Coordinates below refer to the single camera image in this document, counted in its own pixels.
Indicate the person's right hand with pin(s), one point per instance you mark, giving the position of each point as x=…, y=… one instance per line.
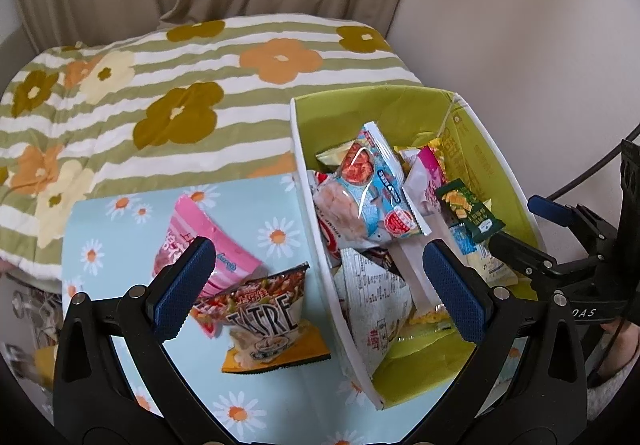
x=620, y=350

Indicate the dark green snack packet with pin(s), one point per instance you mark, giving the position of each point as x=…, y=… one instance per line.
x=470, y=212

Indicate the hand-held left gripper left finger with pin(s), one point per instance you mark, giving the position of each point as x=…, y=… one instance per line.
x=182, y=285

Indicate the shiny yellow snack packet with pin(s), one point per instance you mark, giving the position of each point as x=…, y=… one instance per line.
x=425, y=320

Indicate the light blue daisy tablecloth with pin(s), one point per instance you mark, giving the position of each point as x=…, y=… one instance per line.
x=250, y=205

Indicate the floral striped blanket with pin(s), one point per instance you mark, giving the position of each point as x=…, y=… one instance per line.
x=150, y=75

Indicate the orange TATRE snack packet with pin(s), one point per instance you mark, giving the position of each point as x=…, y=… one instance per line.
x=270, y=320

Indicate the pile of snack packets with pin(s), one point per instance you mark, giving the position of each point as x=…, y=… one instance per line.
x=370, y=290

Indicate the pink snack packet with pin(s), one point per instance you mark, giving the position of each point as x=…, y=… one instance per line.
x=220, y=250

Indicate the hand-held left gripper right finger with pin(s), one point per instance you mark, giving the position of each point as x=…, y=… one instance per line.
x=457, y=295

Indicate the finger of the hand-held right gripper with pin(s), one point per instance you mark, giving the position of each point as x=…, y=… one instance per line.
x=520, y=257
x=547, y=206

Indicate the light blue snack packet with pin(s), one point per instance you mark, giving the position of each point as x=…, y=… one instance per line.
x=370, y=205

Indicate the green cardboard box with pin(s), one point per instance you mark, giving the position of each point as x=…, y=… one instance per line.
x=350, y=115

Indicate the yellow object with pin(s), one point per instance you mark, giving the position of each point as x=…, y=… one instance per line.
x=45, y=365

